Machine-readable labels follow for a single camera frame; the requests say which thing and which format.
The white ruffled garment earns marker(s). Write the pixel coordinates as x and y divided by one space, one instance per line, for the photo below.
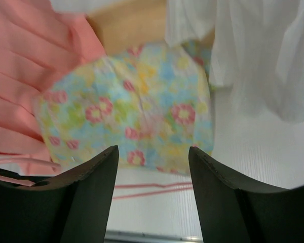
257 50

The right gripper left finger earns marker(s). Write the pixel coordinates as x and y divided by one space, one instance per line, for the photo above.
70 207

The floral pastel skirt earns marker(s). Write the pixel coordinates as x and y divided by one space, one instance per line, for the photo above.
152 101

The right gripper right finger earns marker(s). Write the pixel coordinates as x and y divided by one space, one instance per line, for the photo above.
233 207

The salmon pink dress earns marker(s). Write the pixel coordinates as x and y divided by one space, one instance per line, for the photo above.
37 47

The wooden clothes rack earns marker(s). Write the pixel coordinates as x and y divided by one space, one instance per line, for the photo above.
130 23

